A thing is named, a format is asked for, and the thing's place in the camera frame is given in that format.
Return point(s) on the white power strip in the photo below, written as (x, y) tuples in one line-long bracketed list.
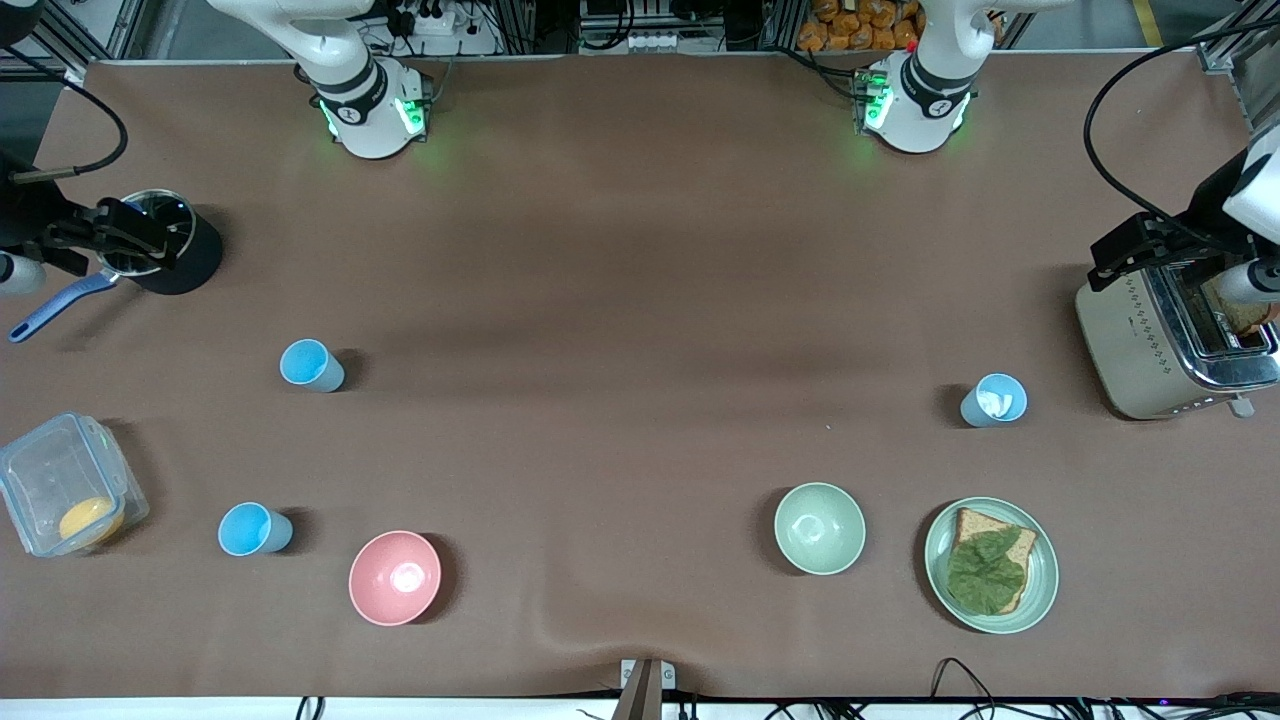
[(437, 18)]

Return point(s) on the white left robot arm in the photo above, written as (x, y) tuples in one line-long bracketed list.
[(920, 110)]

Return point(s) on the green lettuce leaf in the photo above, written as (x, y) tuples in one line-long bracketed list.
[(985, 572)]

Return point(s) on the brown table cover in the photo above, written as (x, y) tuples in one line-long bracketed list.
[(640, 450)]

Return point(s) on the brown toast slice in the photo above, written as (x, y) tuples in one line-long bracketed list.
[(1240, 318)]

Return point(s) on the clear plastic food container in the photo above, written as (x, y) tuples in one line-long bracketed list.
[(45, 470)]

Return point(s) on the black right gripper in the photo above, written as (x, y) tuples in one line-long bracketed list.
[(22, 215)]

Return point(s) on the orange round food piece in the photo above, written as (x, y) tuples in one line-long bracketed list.
[(88, 518)]

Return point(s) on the pale green plate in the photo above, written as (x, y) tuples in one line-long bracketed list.
[(1040, 580)]

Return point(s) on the bag of orange snacks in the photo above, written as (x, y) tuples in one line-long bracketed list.
[(860, 25)]

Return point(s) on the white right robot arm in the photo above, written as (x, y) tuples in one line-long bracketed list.
[(370, 110)]

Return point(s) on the blue plastic cup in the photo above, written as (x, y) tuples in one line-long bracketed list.
[(305, 362), (247, 528)]

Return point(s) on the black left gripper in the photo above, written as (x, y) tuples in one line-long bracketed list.
[(1203, 217)]

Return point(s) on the white socket bar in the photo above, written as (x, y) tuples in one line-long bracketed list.
[(652, 43)]

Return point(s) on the brown bread slice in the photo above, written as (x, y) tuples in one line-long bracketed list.
[(1022, 545)]

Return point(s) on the metal table edge bracket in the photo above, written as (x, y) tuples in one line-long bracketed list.
[(647, 685)]

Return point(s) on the beige steel toaster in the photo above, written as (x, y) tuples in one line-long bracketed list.
[(1125, 345)]

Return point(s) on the pale green bowl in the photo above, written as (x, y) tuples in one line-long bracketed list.
[(819, 528)]

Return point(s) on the pink bowl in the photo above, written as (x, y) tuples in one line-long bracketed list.
[(394, 578)]

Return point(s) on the grey-blue plastic cup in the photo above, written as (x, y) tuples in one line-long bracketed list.
[(985, 408)]

